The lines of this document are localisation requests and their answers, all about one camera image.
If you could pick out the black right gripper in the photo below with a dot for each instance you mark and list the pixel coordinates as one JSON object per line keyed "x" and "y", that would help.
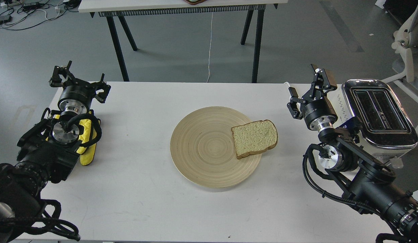
{"x": 315, "y": 103}

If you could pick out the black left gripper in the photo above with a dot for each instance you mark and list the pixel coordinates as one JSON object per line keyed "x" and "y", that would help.
{"x": 77, "y": 97}

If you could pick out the slice of bread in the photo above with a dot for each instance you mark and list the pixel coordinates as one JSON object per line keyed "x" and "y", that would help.
{"x": 254, "y": 138}

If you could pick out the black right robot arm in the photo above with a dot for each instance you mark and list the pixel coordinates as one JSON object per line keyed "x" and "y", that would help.
{"x": 340, "y": 170}

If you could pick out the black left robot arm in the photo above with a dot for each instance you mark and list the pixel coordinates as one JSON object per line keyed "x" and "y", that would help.
{"x": 48, "y": 153}

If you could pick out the white chrome toaster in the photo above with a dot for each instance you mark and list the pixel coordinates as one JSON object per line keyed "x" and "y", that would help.
{"x": 387, "y": 132}

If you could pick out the yellow cloth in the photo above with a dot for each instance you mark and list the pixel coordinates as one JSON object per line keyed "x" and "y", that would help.
{"x": 85, "y": 132}

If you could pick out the white background table black legs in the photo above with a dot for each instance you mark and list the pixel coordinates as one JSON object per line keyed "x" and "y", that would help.
{"x": 122, "y": 8}

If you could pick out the round wooden plate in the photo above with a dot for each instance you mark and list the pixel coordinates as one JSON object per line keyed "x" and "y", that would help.
{"x": 203, "y": 151}

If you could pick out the brown object on background table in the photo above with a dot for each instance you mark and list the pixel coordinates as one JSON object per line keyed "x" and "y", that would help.
{"x": 194, "y": 2}

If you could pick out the white chair frame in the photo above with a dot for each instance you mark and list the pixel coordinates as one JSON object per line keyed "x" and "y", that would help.
{"x": 406, "y": 45}

